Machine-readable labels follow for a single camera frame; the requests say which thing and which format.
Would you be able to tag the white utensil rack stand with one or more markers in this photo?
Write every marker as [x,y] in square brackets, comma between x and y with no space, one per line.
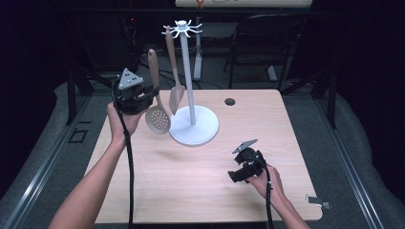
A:
[193,127]

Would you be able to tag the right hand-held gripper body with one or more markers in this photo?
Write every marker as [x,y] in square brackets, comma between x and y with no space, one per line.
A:
[250,162]

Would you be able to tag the grey tape tab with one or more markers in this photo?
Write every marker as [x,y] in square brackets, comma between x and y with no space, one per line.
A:
[316,201]

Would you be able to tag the aluminium floor rail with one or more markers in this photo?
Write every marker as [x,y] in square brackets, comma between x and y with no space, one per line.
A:
[41,181]
[350,165]

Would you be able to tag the person's left hand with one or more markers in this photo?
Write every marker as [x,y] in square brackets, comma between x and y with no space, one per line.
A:
[122,124]

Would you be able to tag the black tape square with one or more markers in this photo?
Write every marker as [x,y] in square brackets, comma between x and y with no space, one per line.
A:
[70,136]

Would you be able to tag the solid spatula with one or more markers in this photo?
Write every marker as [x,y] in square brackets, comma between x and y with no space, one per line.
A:
[176,98]

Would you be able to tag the black folding chair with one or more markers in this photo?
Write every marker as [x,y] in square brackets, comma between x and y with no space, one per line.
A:
[254,58]

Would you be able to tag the perforated skimmer spoon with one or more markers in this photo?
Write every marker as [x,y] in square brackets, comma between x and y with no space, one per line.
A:
[158,121]

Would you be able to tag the person's right hand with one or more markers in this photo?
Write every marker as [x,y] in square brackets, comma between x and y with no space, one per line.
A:
[270,187]

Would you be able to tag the black metal frame leg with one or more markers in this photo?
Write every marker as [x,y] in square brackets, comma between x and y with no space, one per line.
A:
[71,95]
[331,98]

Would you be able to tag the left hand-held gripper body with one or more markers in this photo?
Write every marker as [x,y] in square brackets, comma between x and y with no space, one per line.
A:
[132,98]

